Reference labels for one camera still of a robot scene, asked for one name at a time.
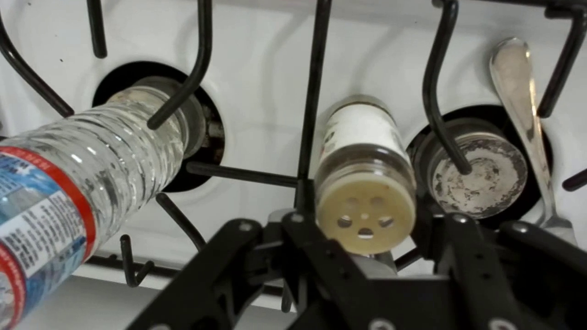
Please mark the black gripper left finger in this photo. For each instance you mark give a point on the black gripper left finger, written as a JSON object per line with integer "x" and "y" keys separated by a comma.
{"x": 220, "y": 283}

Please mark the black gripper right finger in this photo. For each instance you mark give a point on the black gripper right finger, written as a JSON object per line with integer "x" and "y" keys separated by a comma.
{"x": 517, "y": 276}

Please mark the glass spice bottle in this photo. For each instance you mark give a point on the glass spice bottle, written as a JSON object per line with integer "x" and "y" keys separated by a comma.
{"x": 365, "y": 190}

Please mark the clear plastic water bottle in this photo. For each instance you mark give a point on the clear plastic water bottle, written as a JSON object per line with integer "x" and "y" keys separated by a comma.
{"x": 66, "y": 188}

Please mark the white gas stove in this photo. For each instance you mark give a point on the white gas stove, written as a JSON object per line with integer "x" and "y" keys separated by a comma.
{"x": 257, "y": 78}

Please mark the metal spoon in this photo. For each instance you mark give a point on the metal spoon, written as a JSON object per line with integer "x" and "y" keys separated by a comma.
{"x": 510, "y": 70}

